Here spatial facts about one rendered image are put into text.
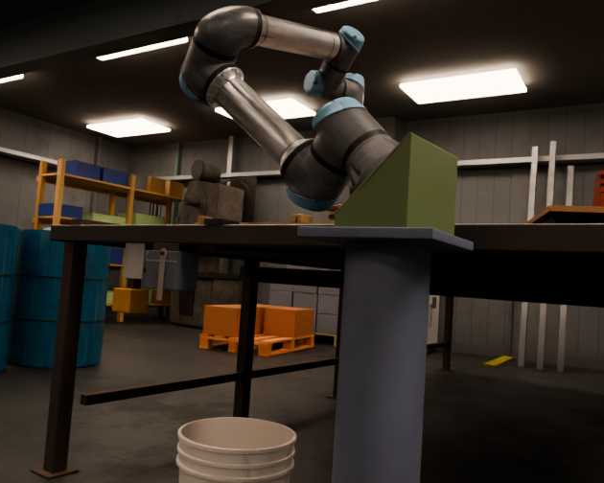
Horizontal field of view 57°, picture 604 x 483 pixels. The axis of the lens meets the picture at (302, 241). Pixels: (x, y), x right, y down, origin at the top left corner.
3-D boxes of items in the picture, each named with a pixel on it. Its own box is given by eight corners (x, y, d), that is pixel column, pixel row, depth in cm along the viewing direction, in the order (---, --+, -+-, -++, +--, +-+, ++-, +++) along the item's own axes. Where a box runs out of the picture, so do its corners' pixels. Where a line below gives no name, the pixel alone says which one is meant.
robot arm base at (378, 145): (413, 143, 106) (383, 110, 110) (350, 193, 108) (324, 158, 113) (429, 173, 119) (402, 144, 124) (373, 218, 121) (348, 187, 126)
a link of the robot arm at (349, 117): (360, 127, 111) (324, 85, 117) (328, 177, 119) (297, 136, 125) (399, 129, 118) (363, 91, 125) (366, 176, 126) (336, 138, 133)
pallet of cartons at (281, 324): (251, 339, 688) (253, 303, 691) (314, 346, 656) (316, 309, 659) (197, 348, 576) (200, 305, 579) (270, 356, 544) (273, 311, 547)
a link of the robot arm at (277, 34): (201, -18, 130) (354, 23, 160) (187, 24, 136) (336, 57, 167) (220, 8, 124) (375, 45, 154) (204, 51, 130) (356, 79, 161)
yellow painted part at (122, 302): (127, 313, 183) (134, 241, 184) (110, 310, 188) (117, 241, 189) (148, 313, 189) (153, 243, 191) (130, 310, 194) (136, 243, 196)
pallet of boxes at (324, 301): (365, 343, 734) (370, 261, 741) (339, 346, 671) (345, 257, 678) (295, 333, 790) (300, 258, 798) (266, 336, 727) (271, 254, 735)
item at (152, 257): (170, 301, 170) (174, 241, 172) (139, 298, 178) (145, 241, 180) (196, 301, 180) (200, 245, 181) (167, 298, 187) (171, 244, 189)
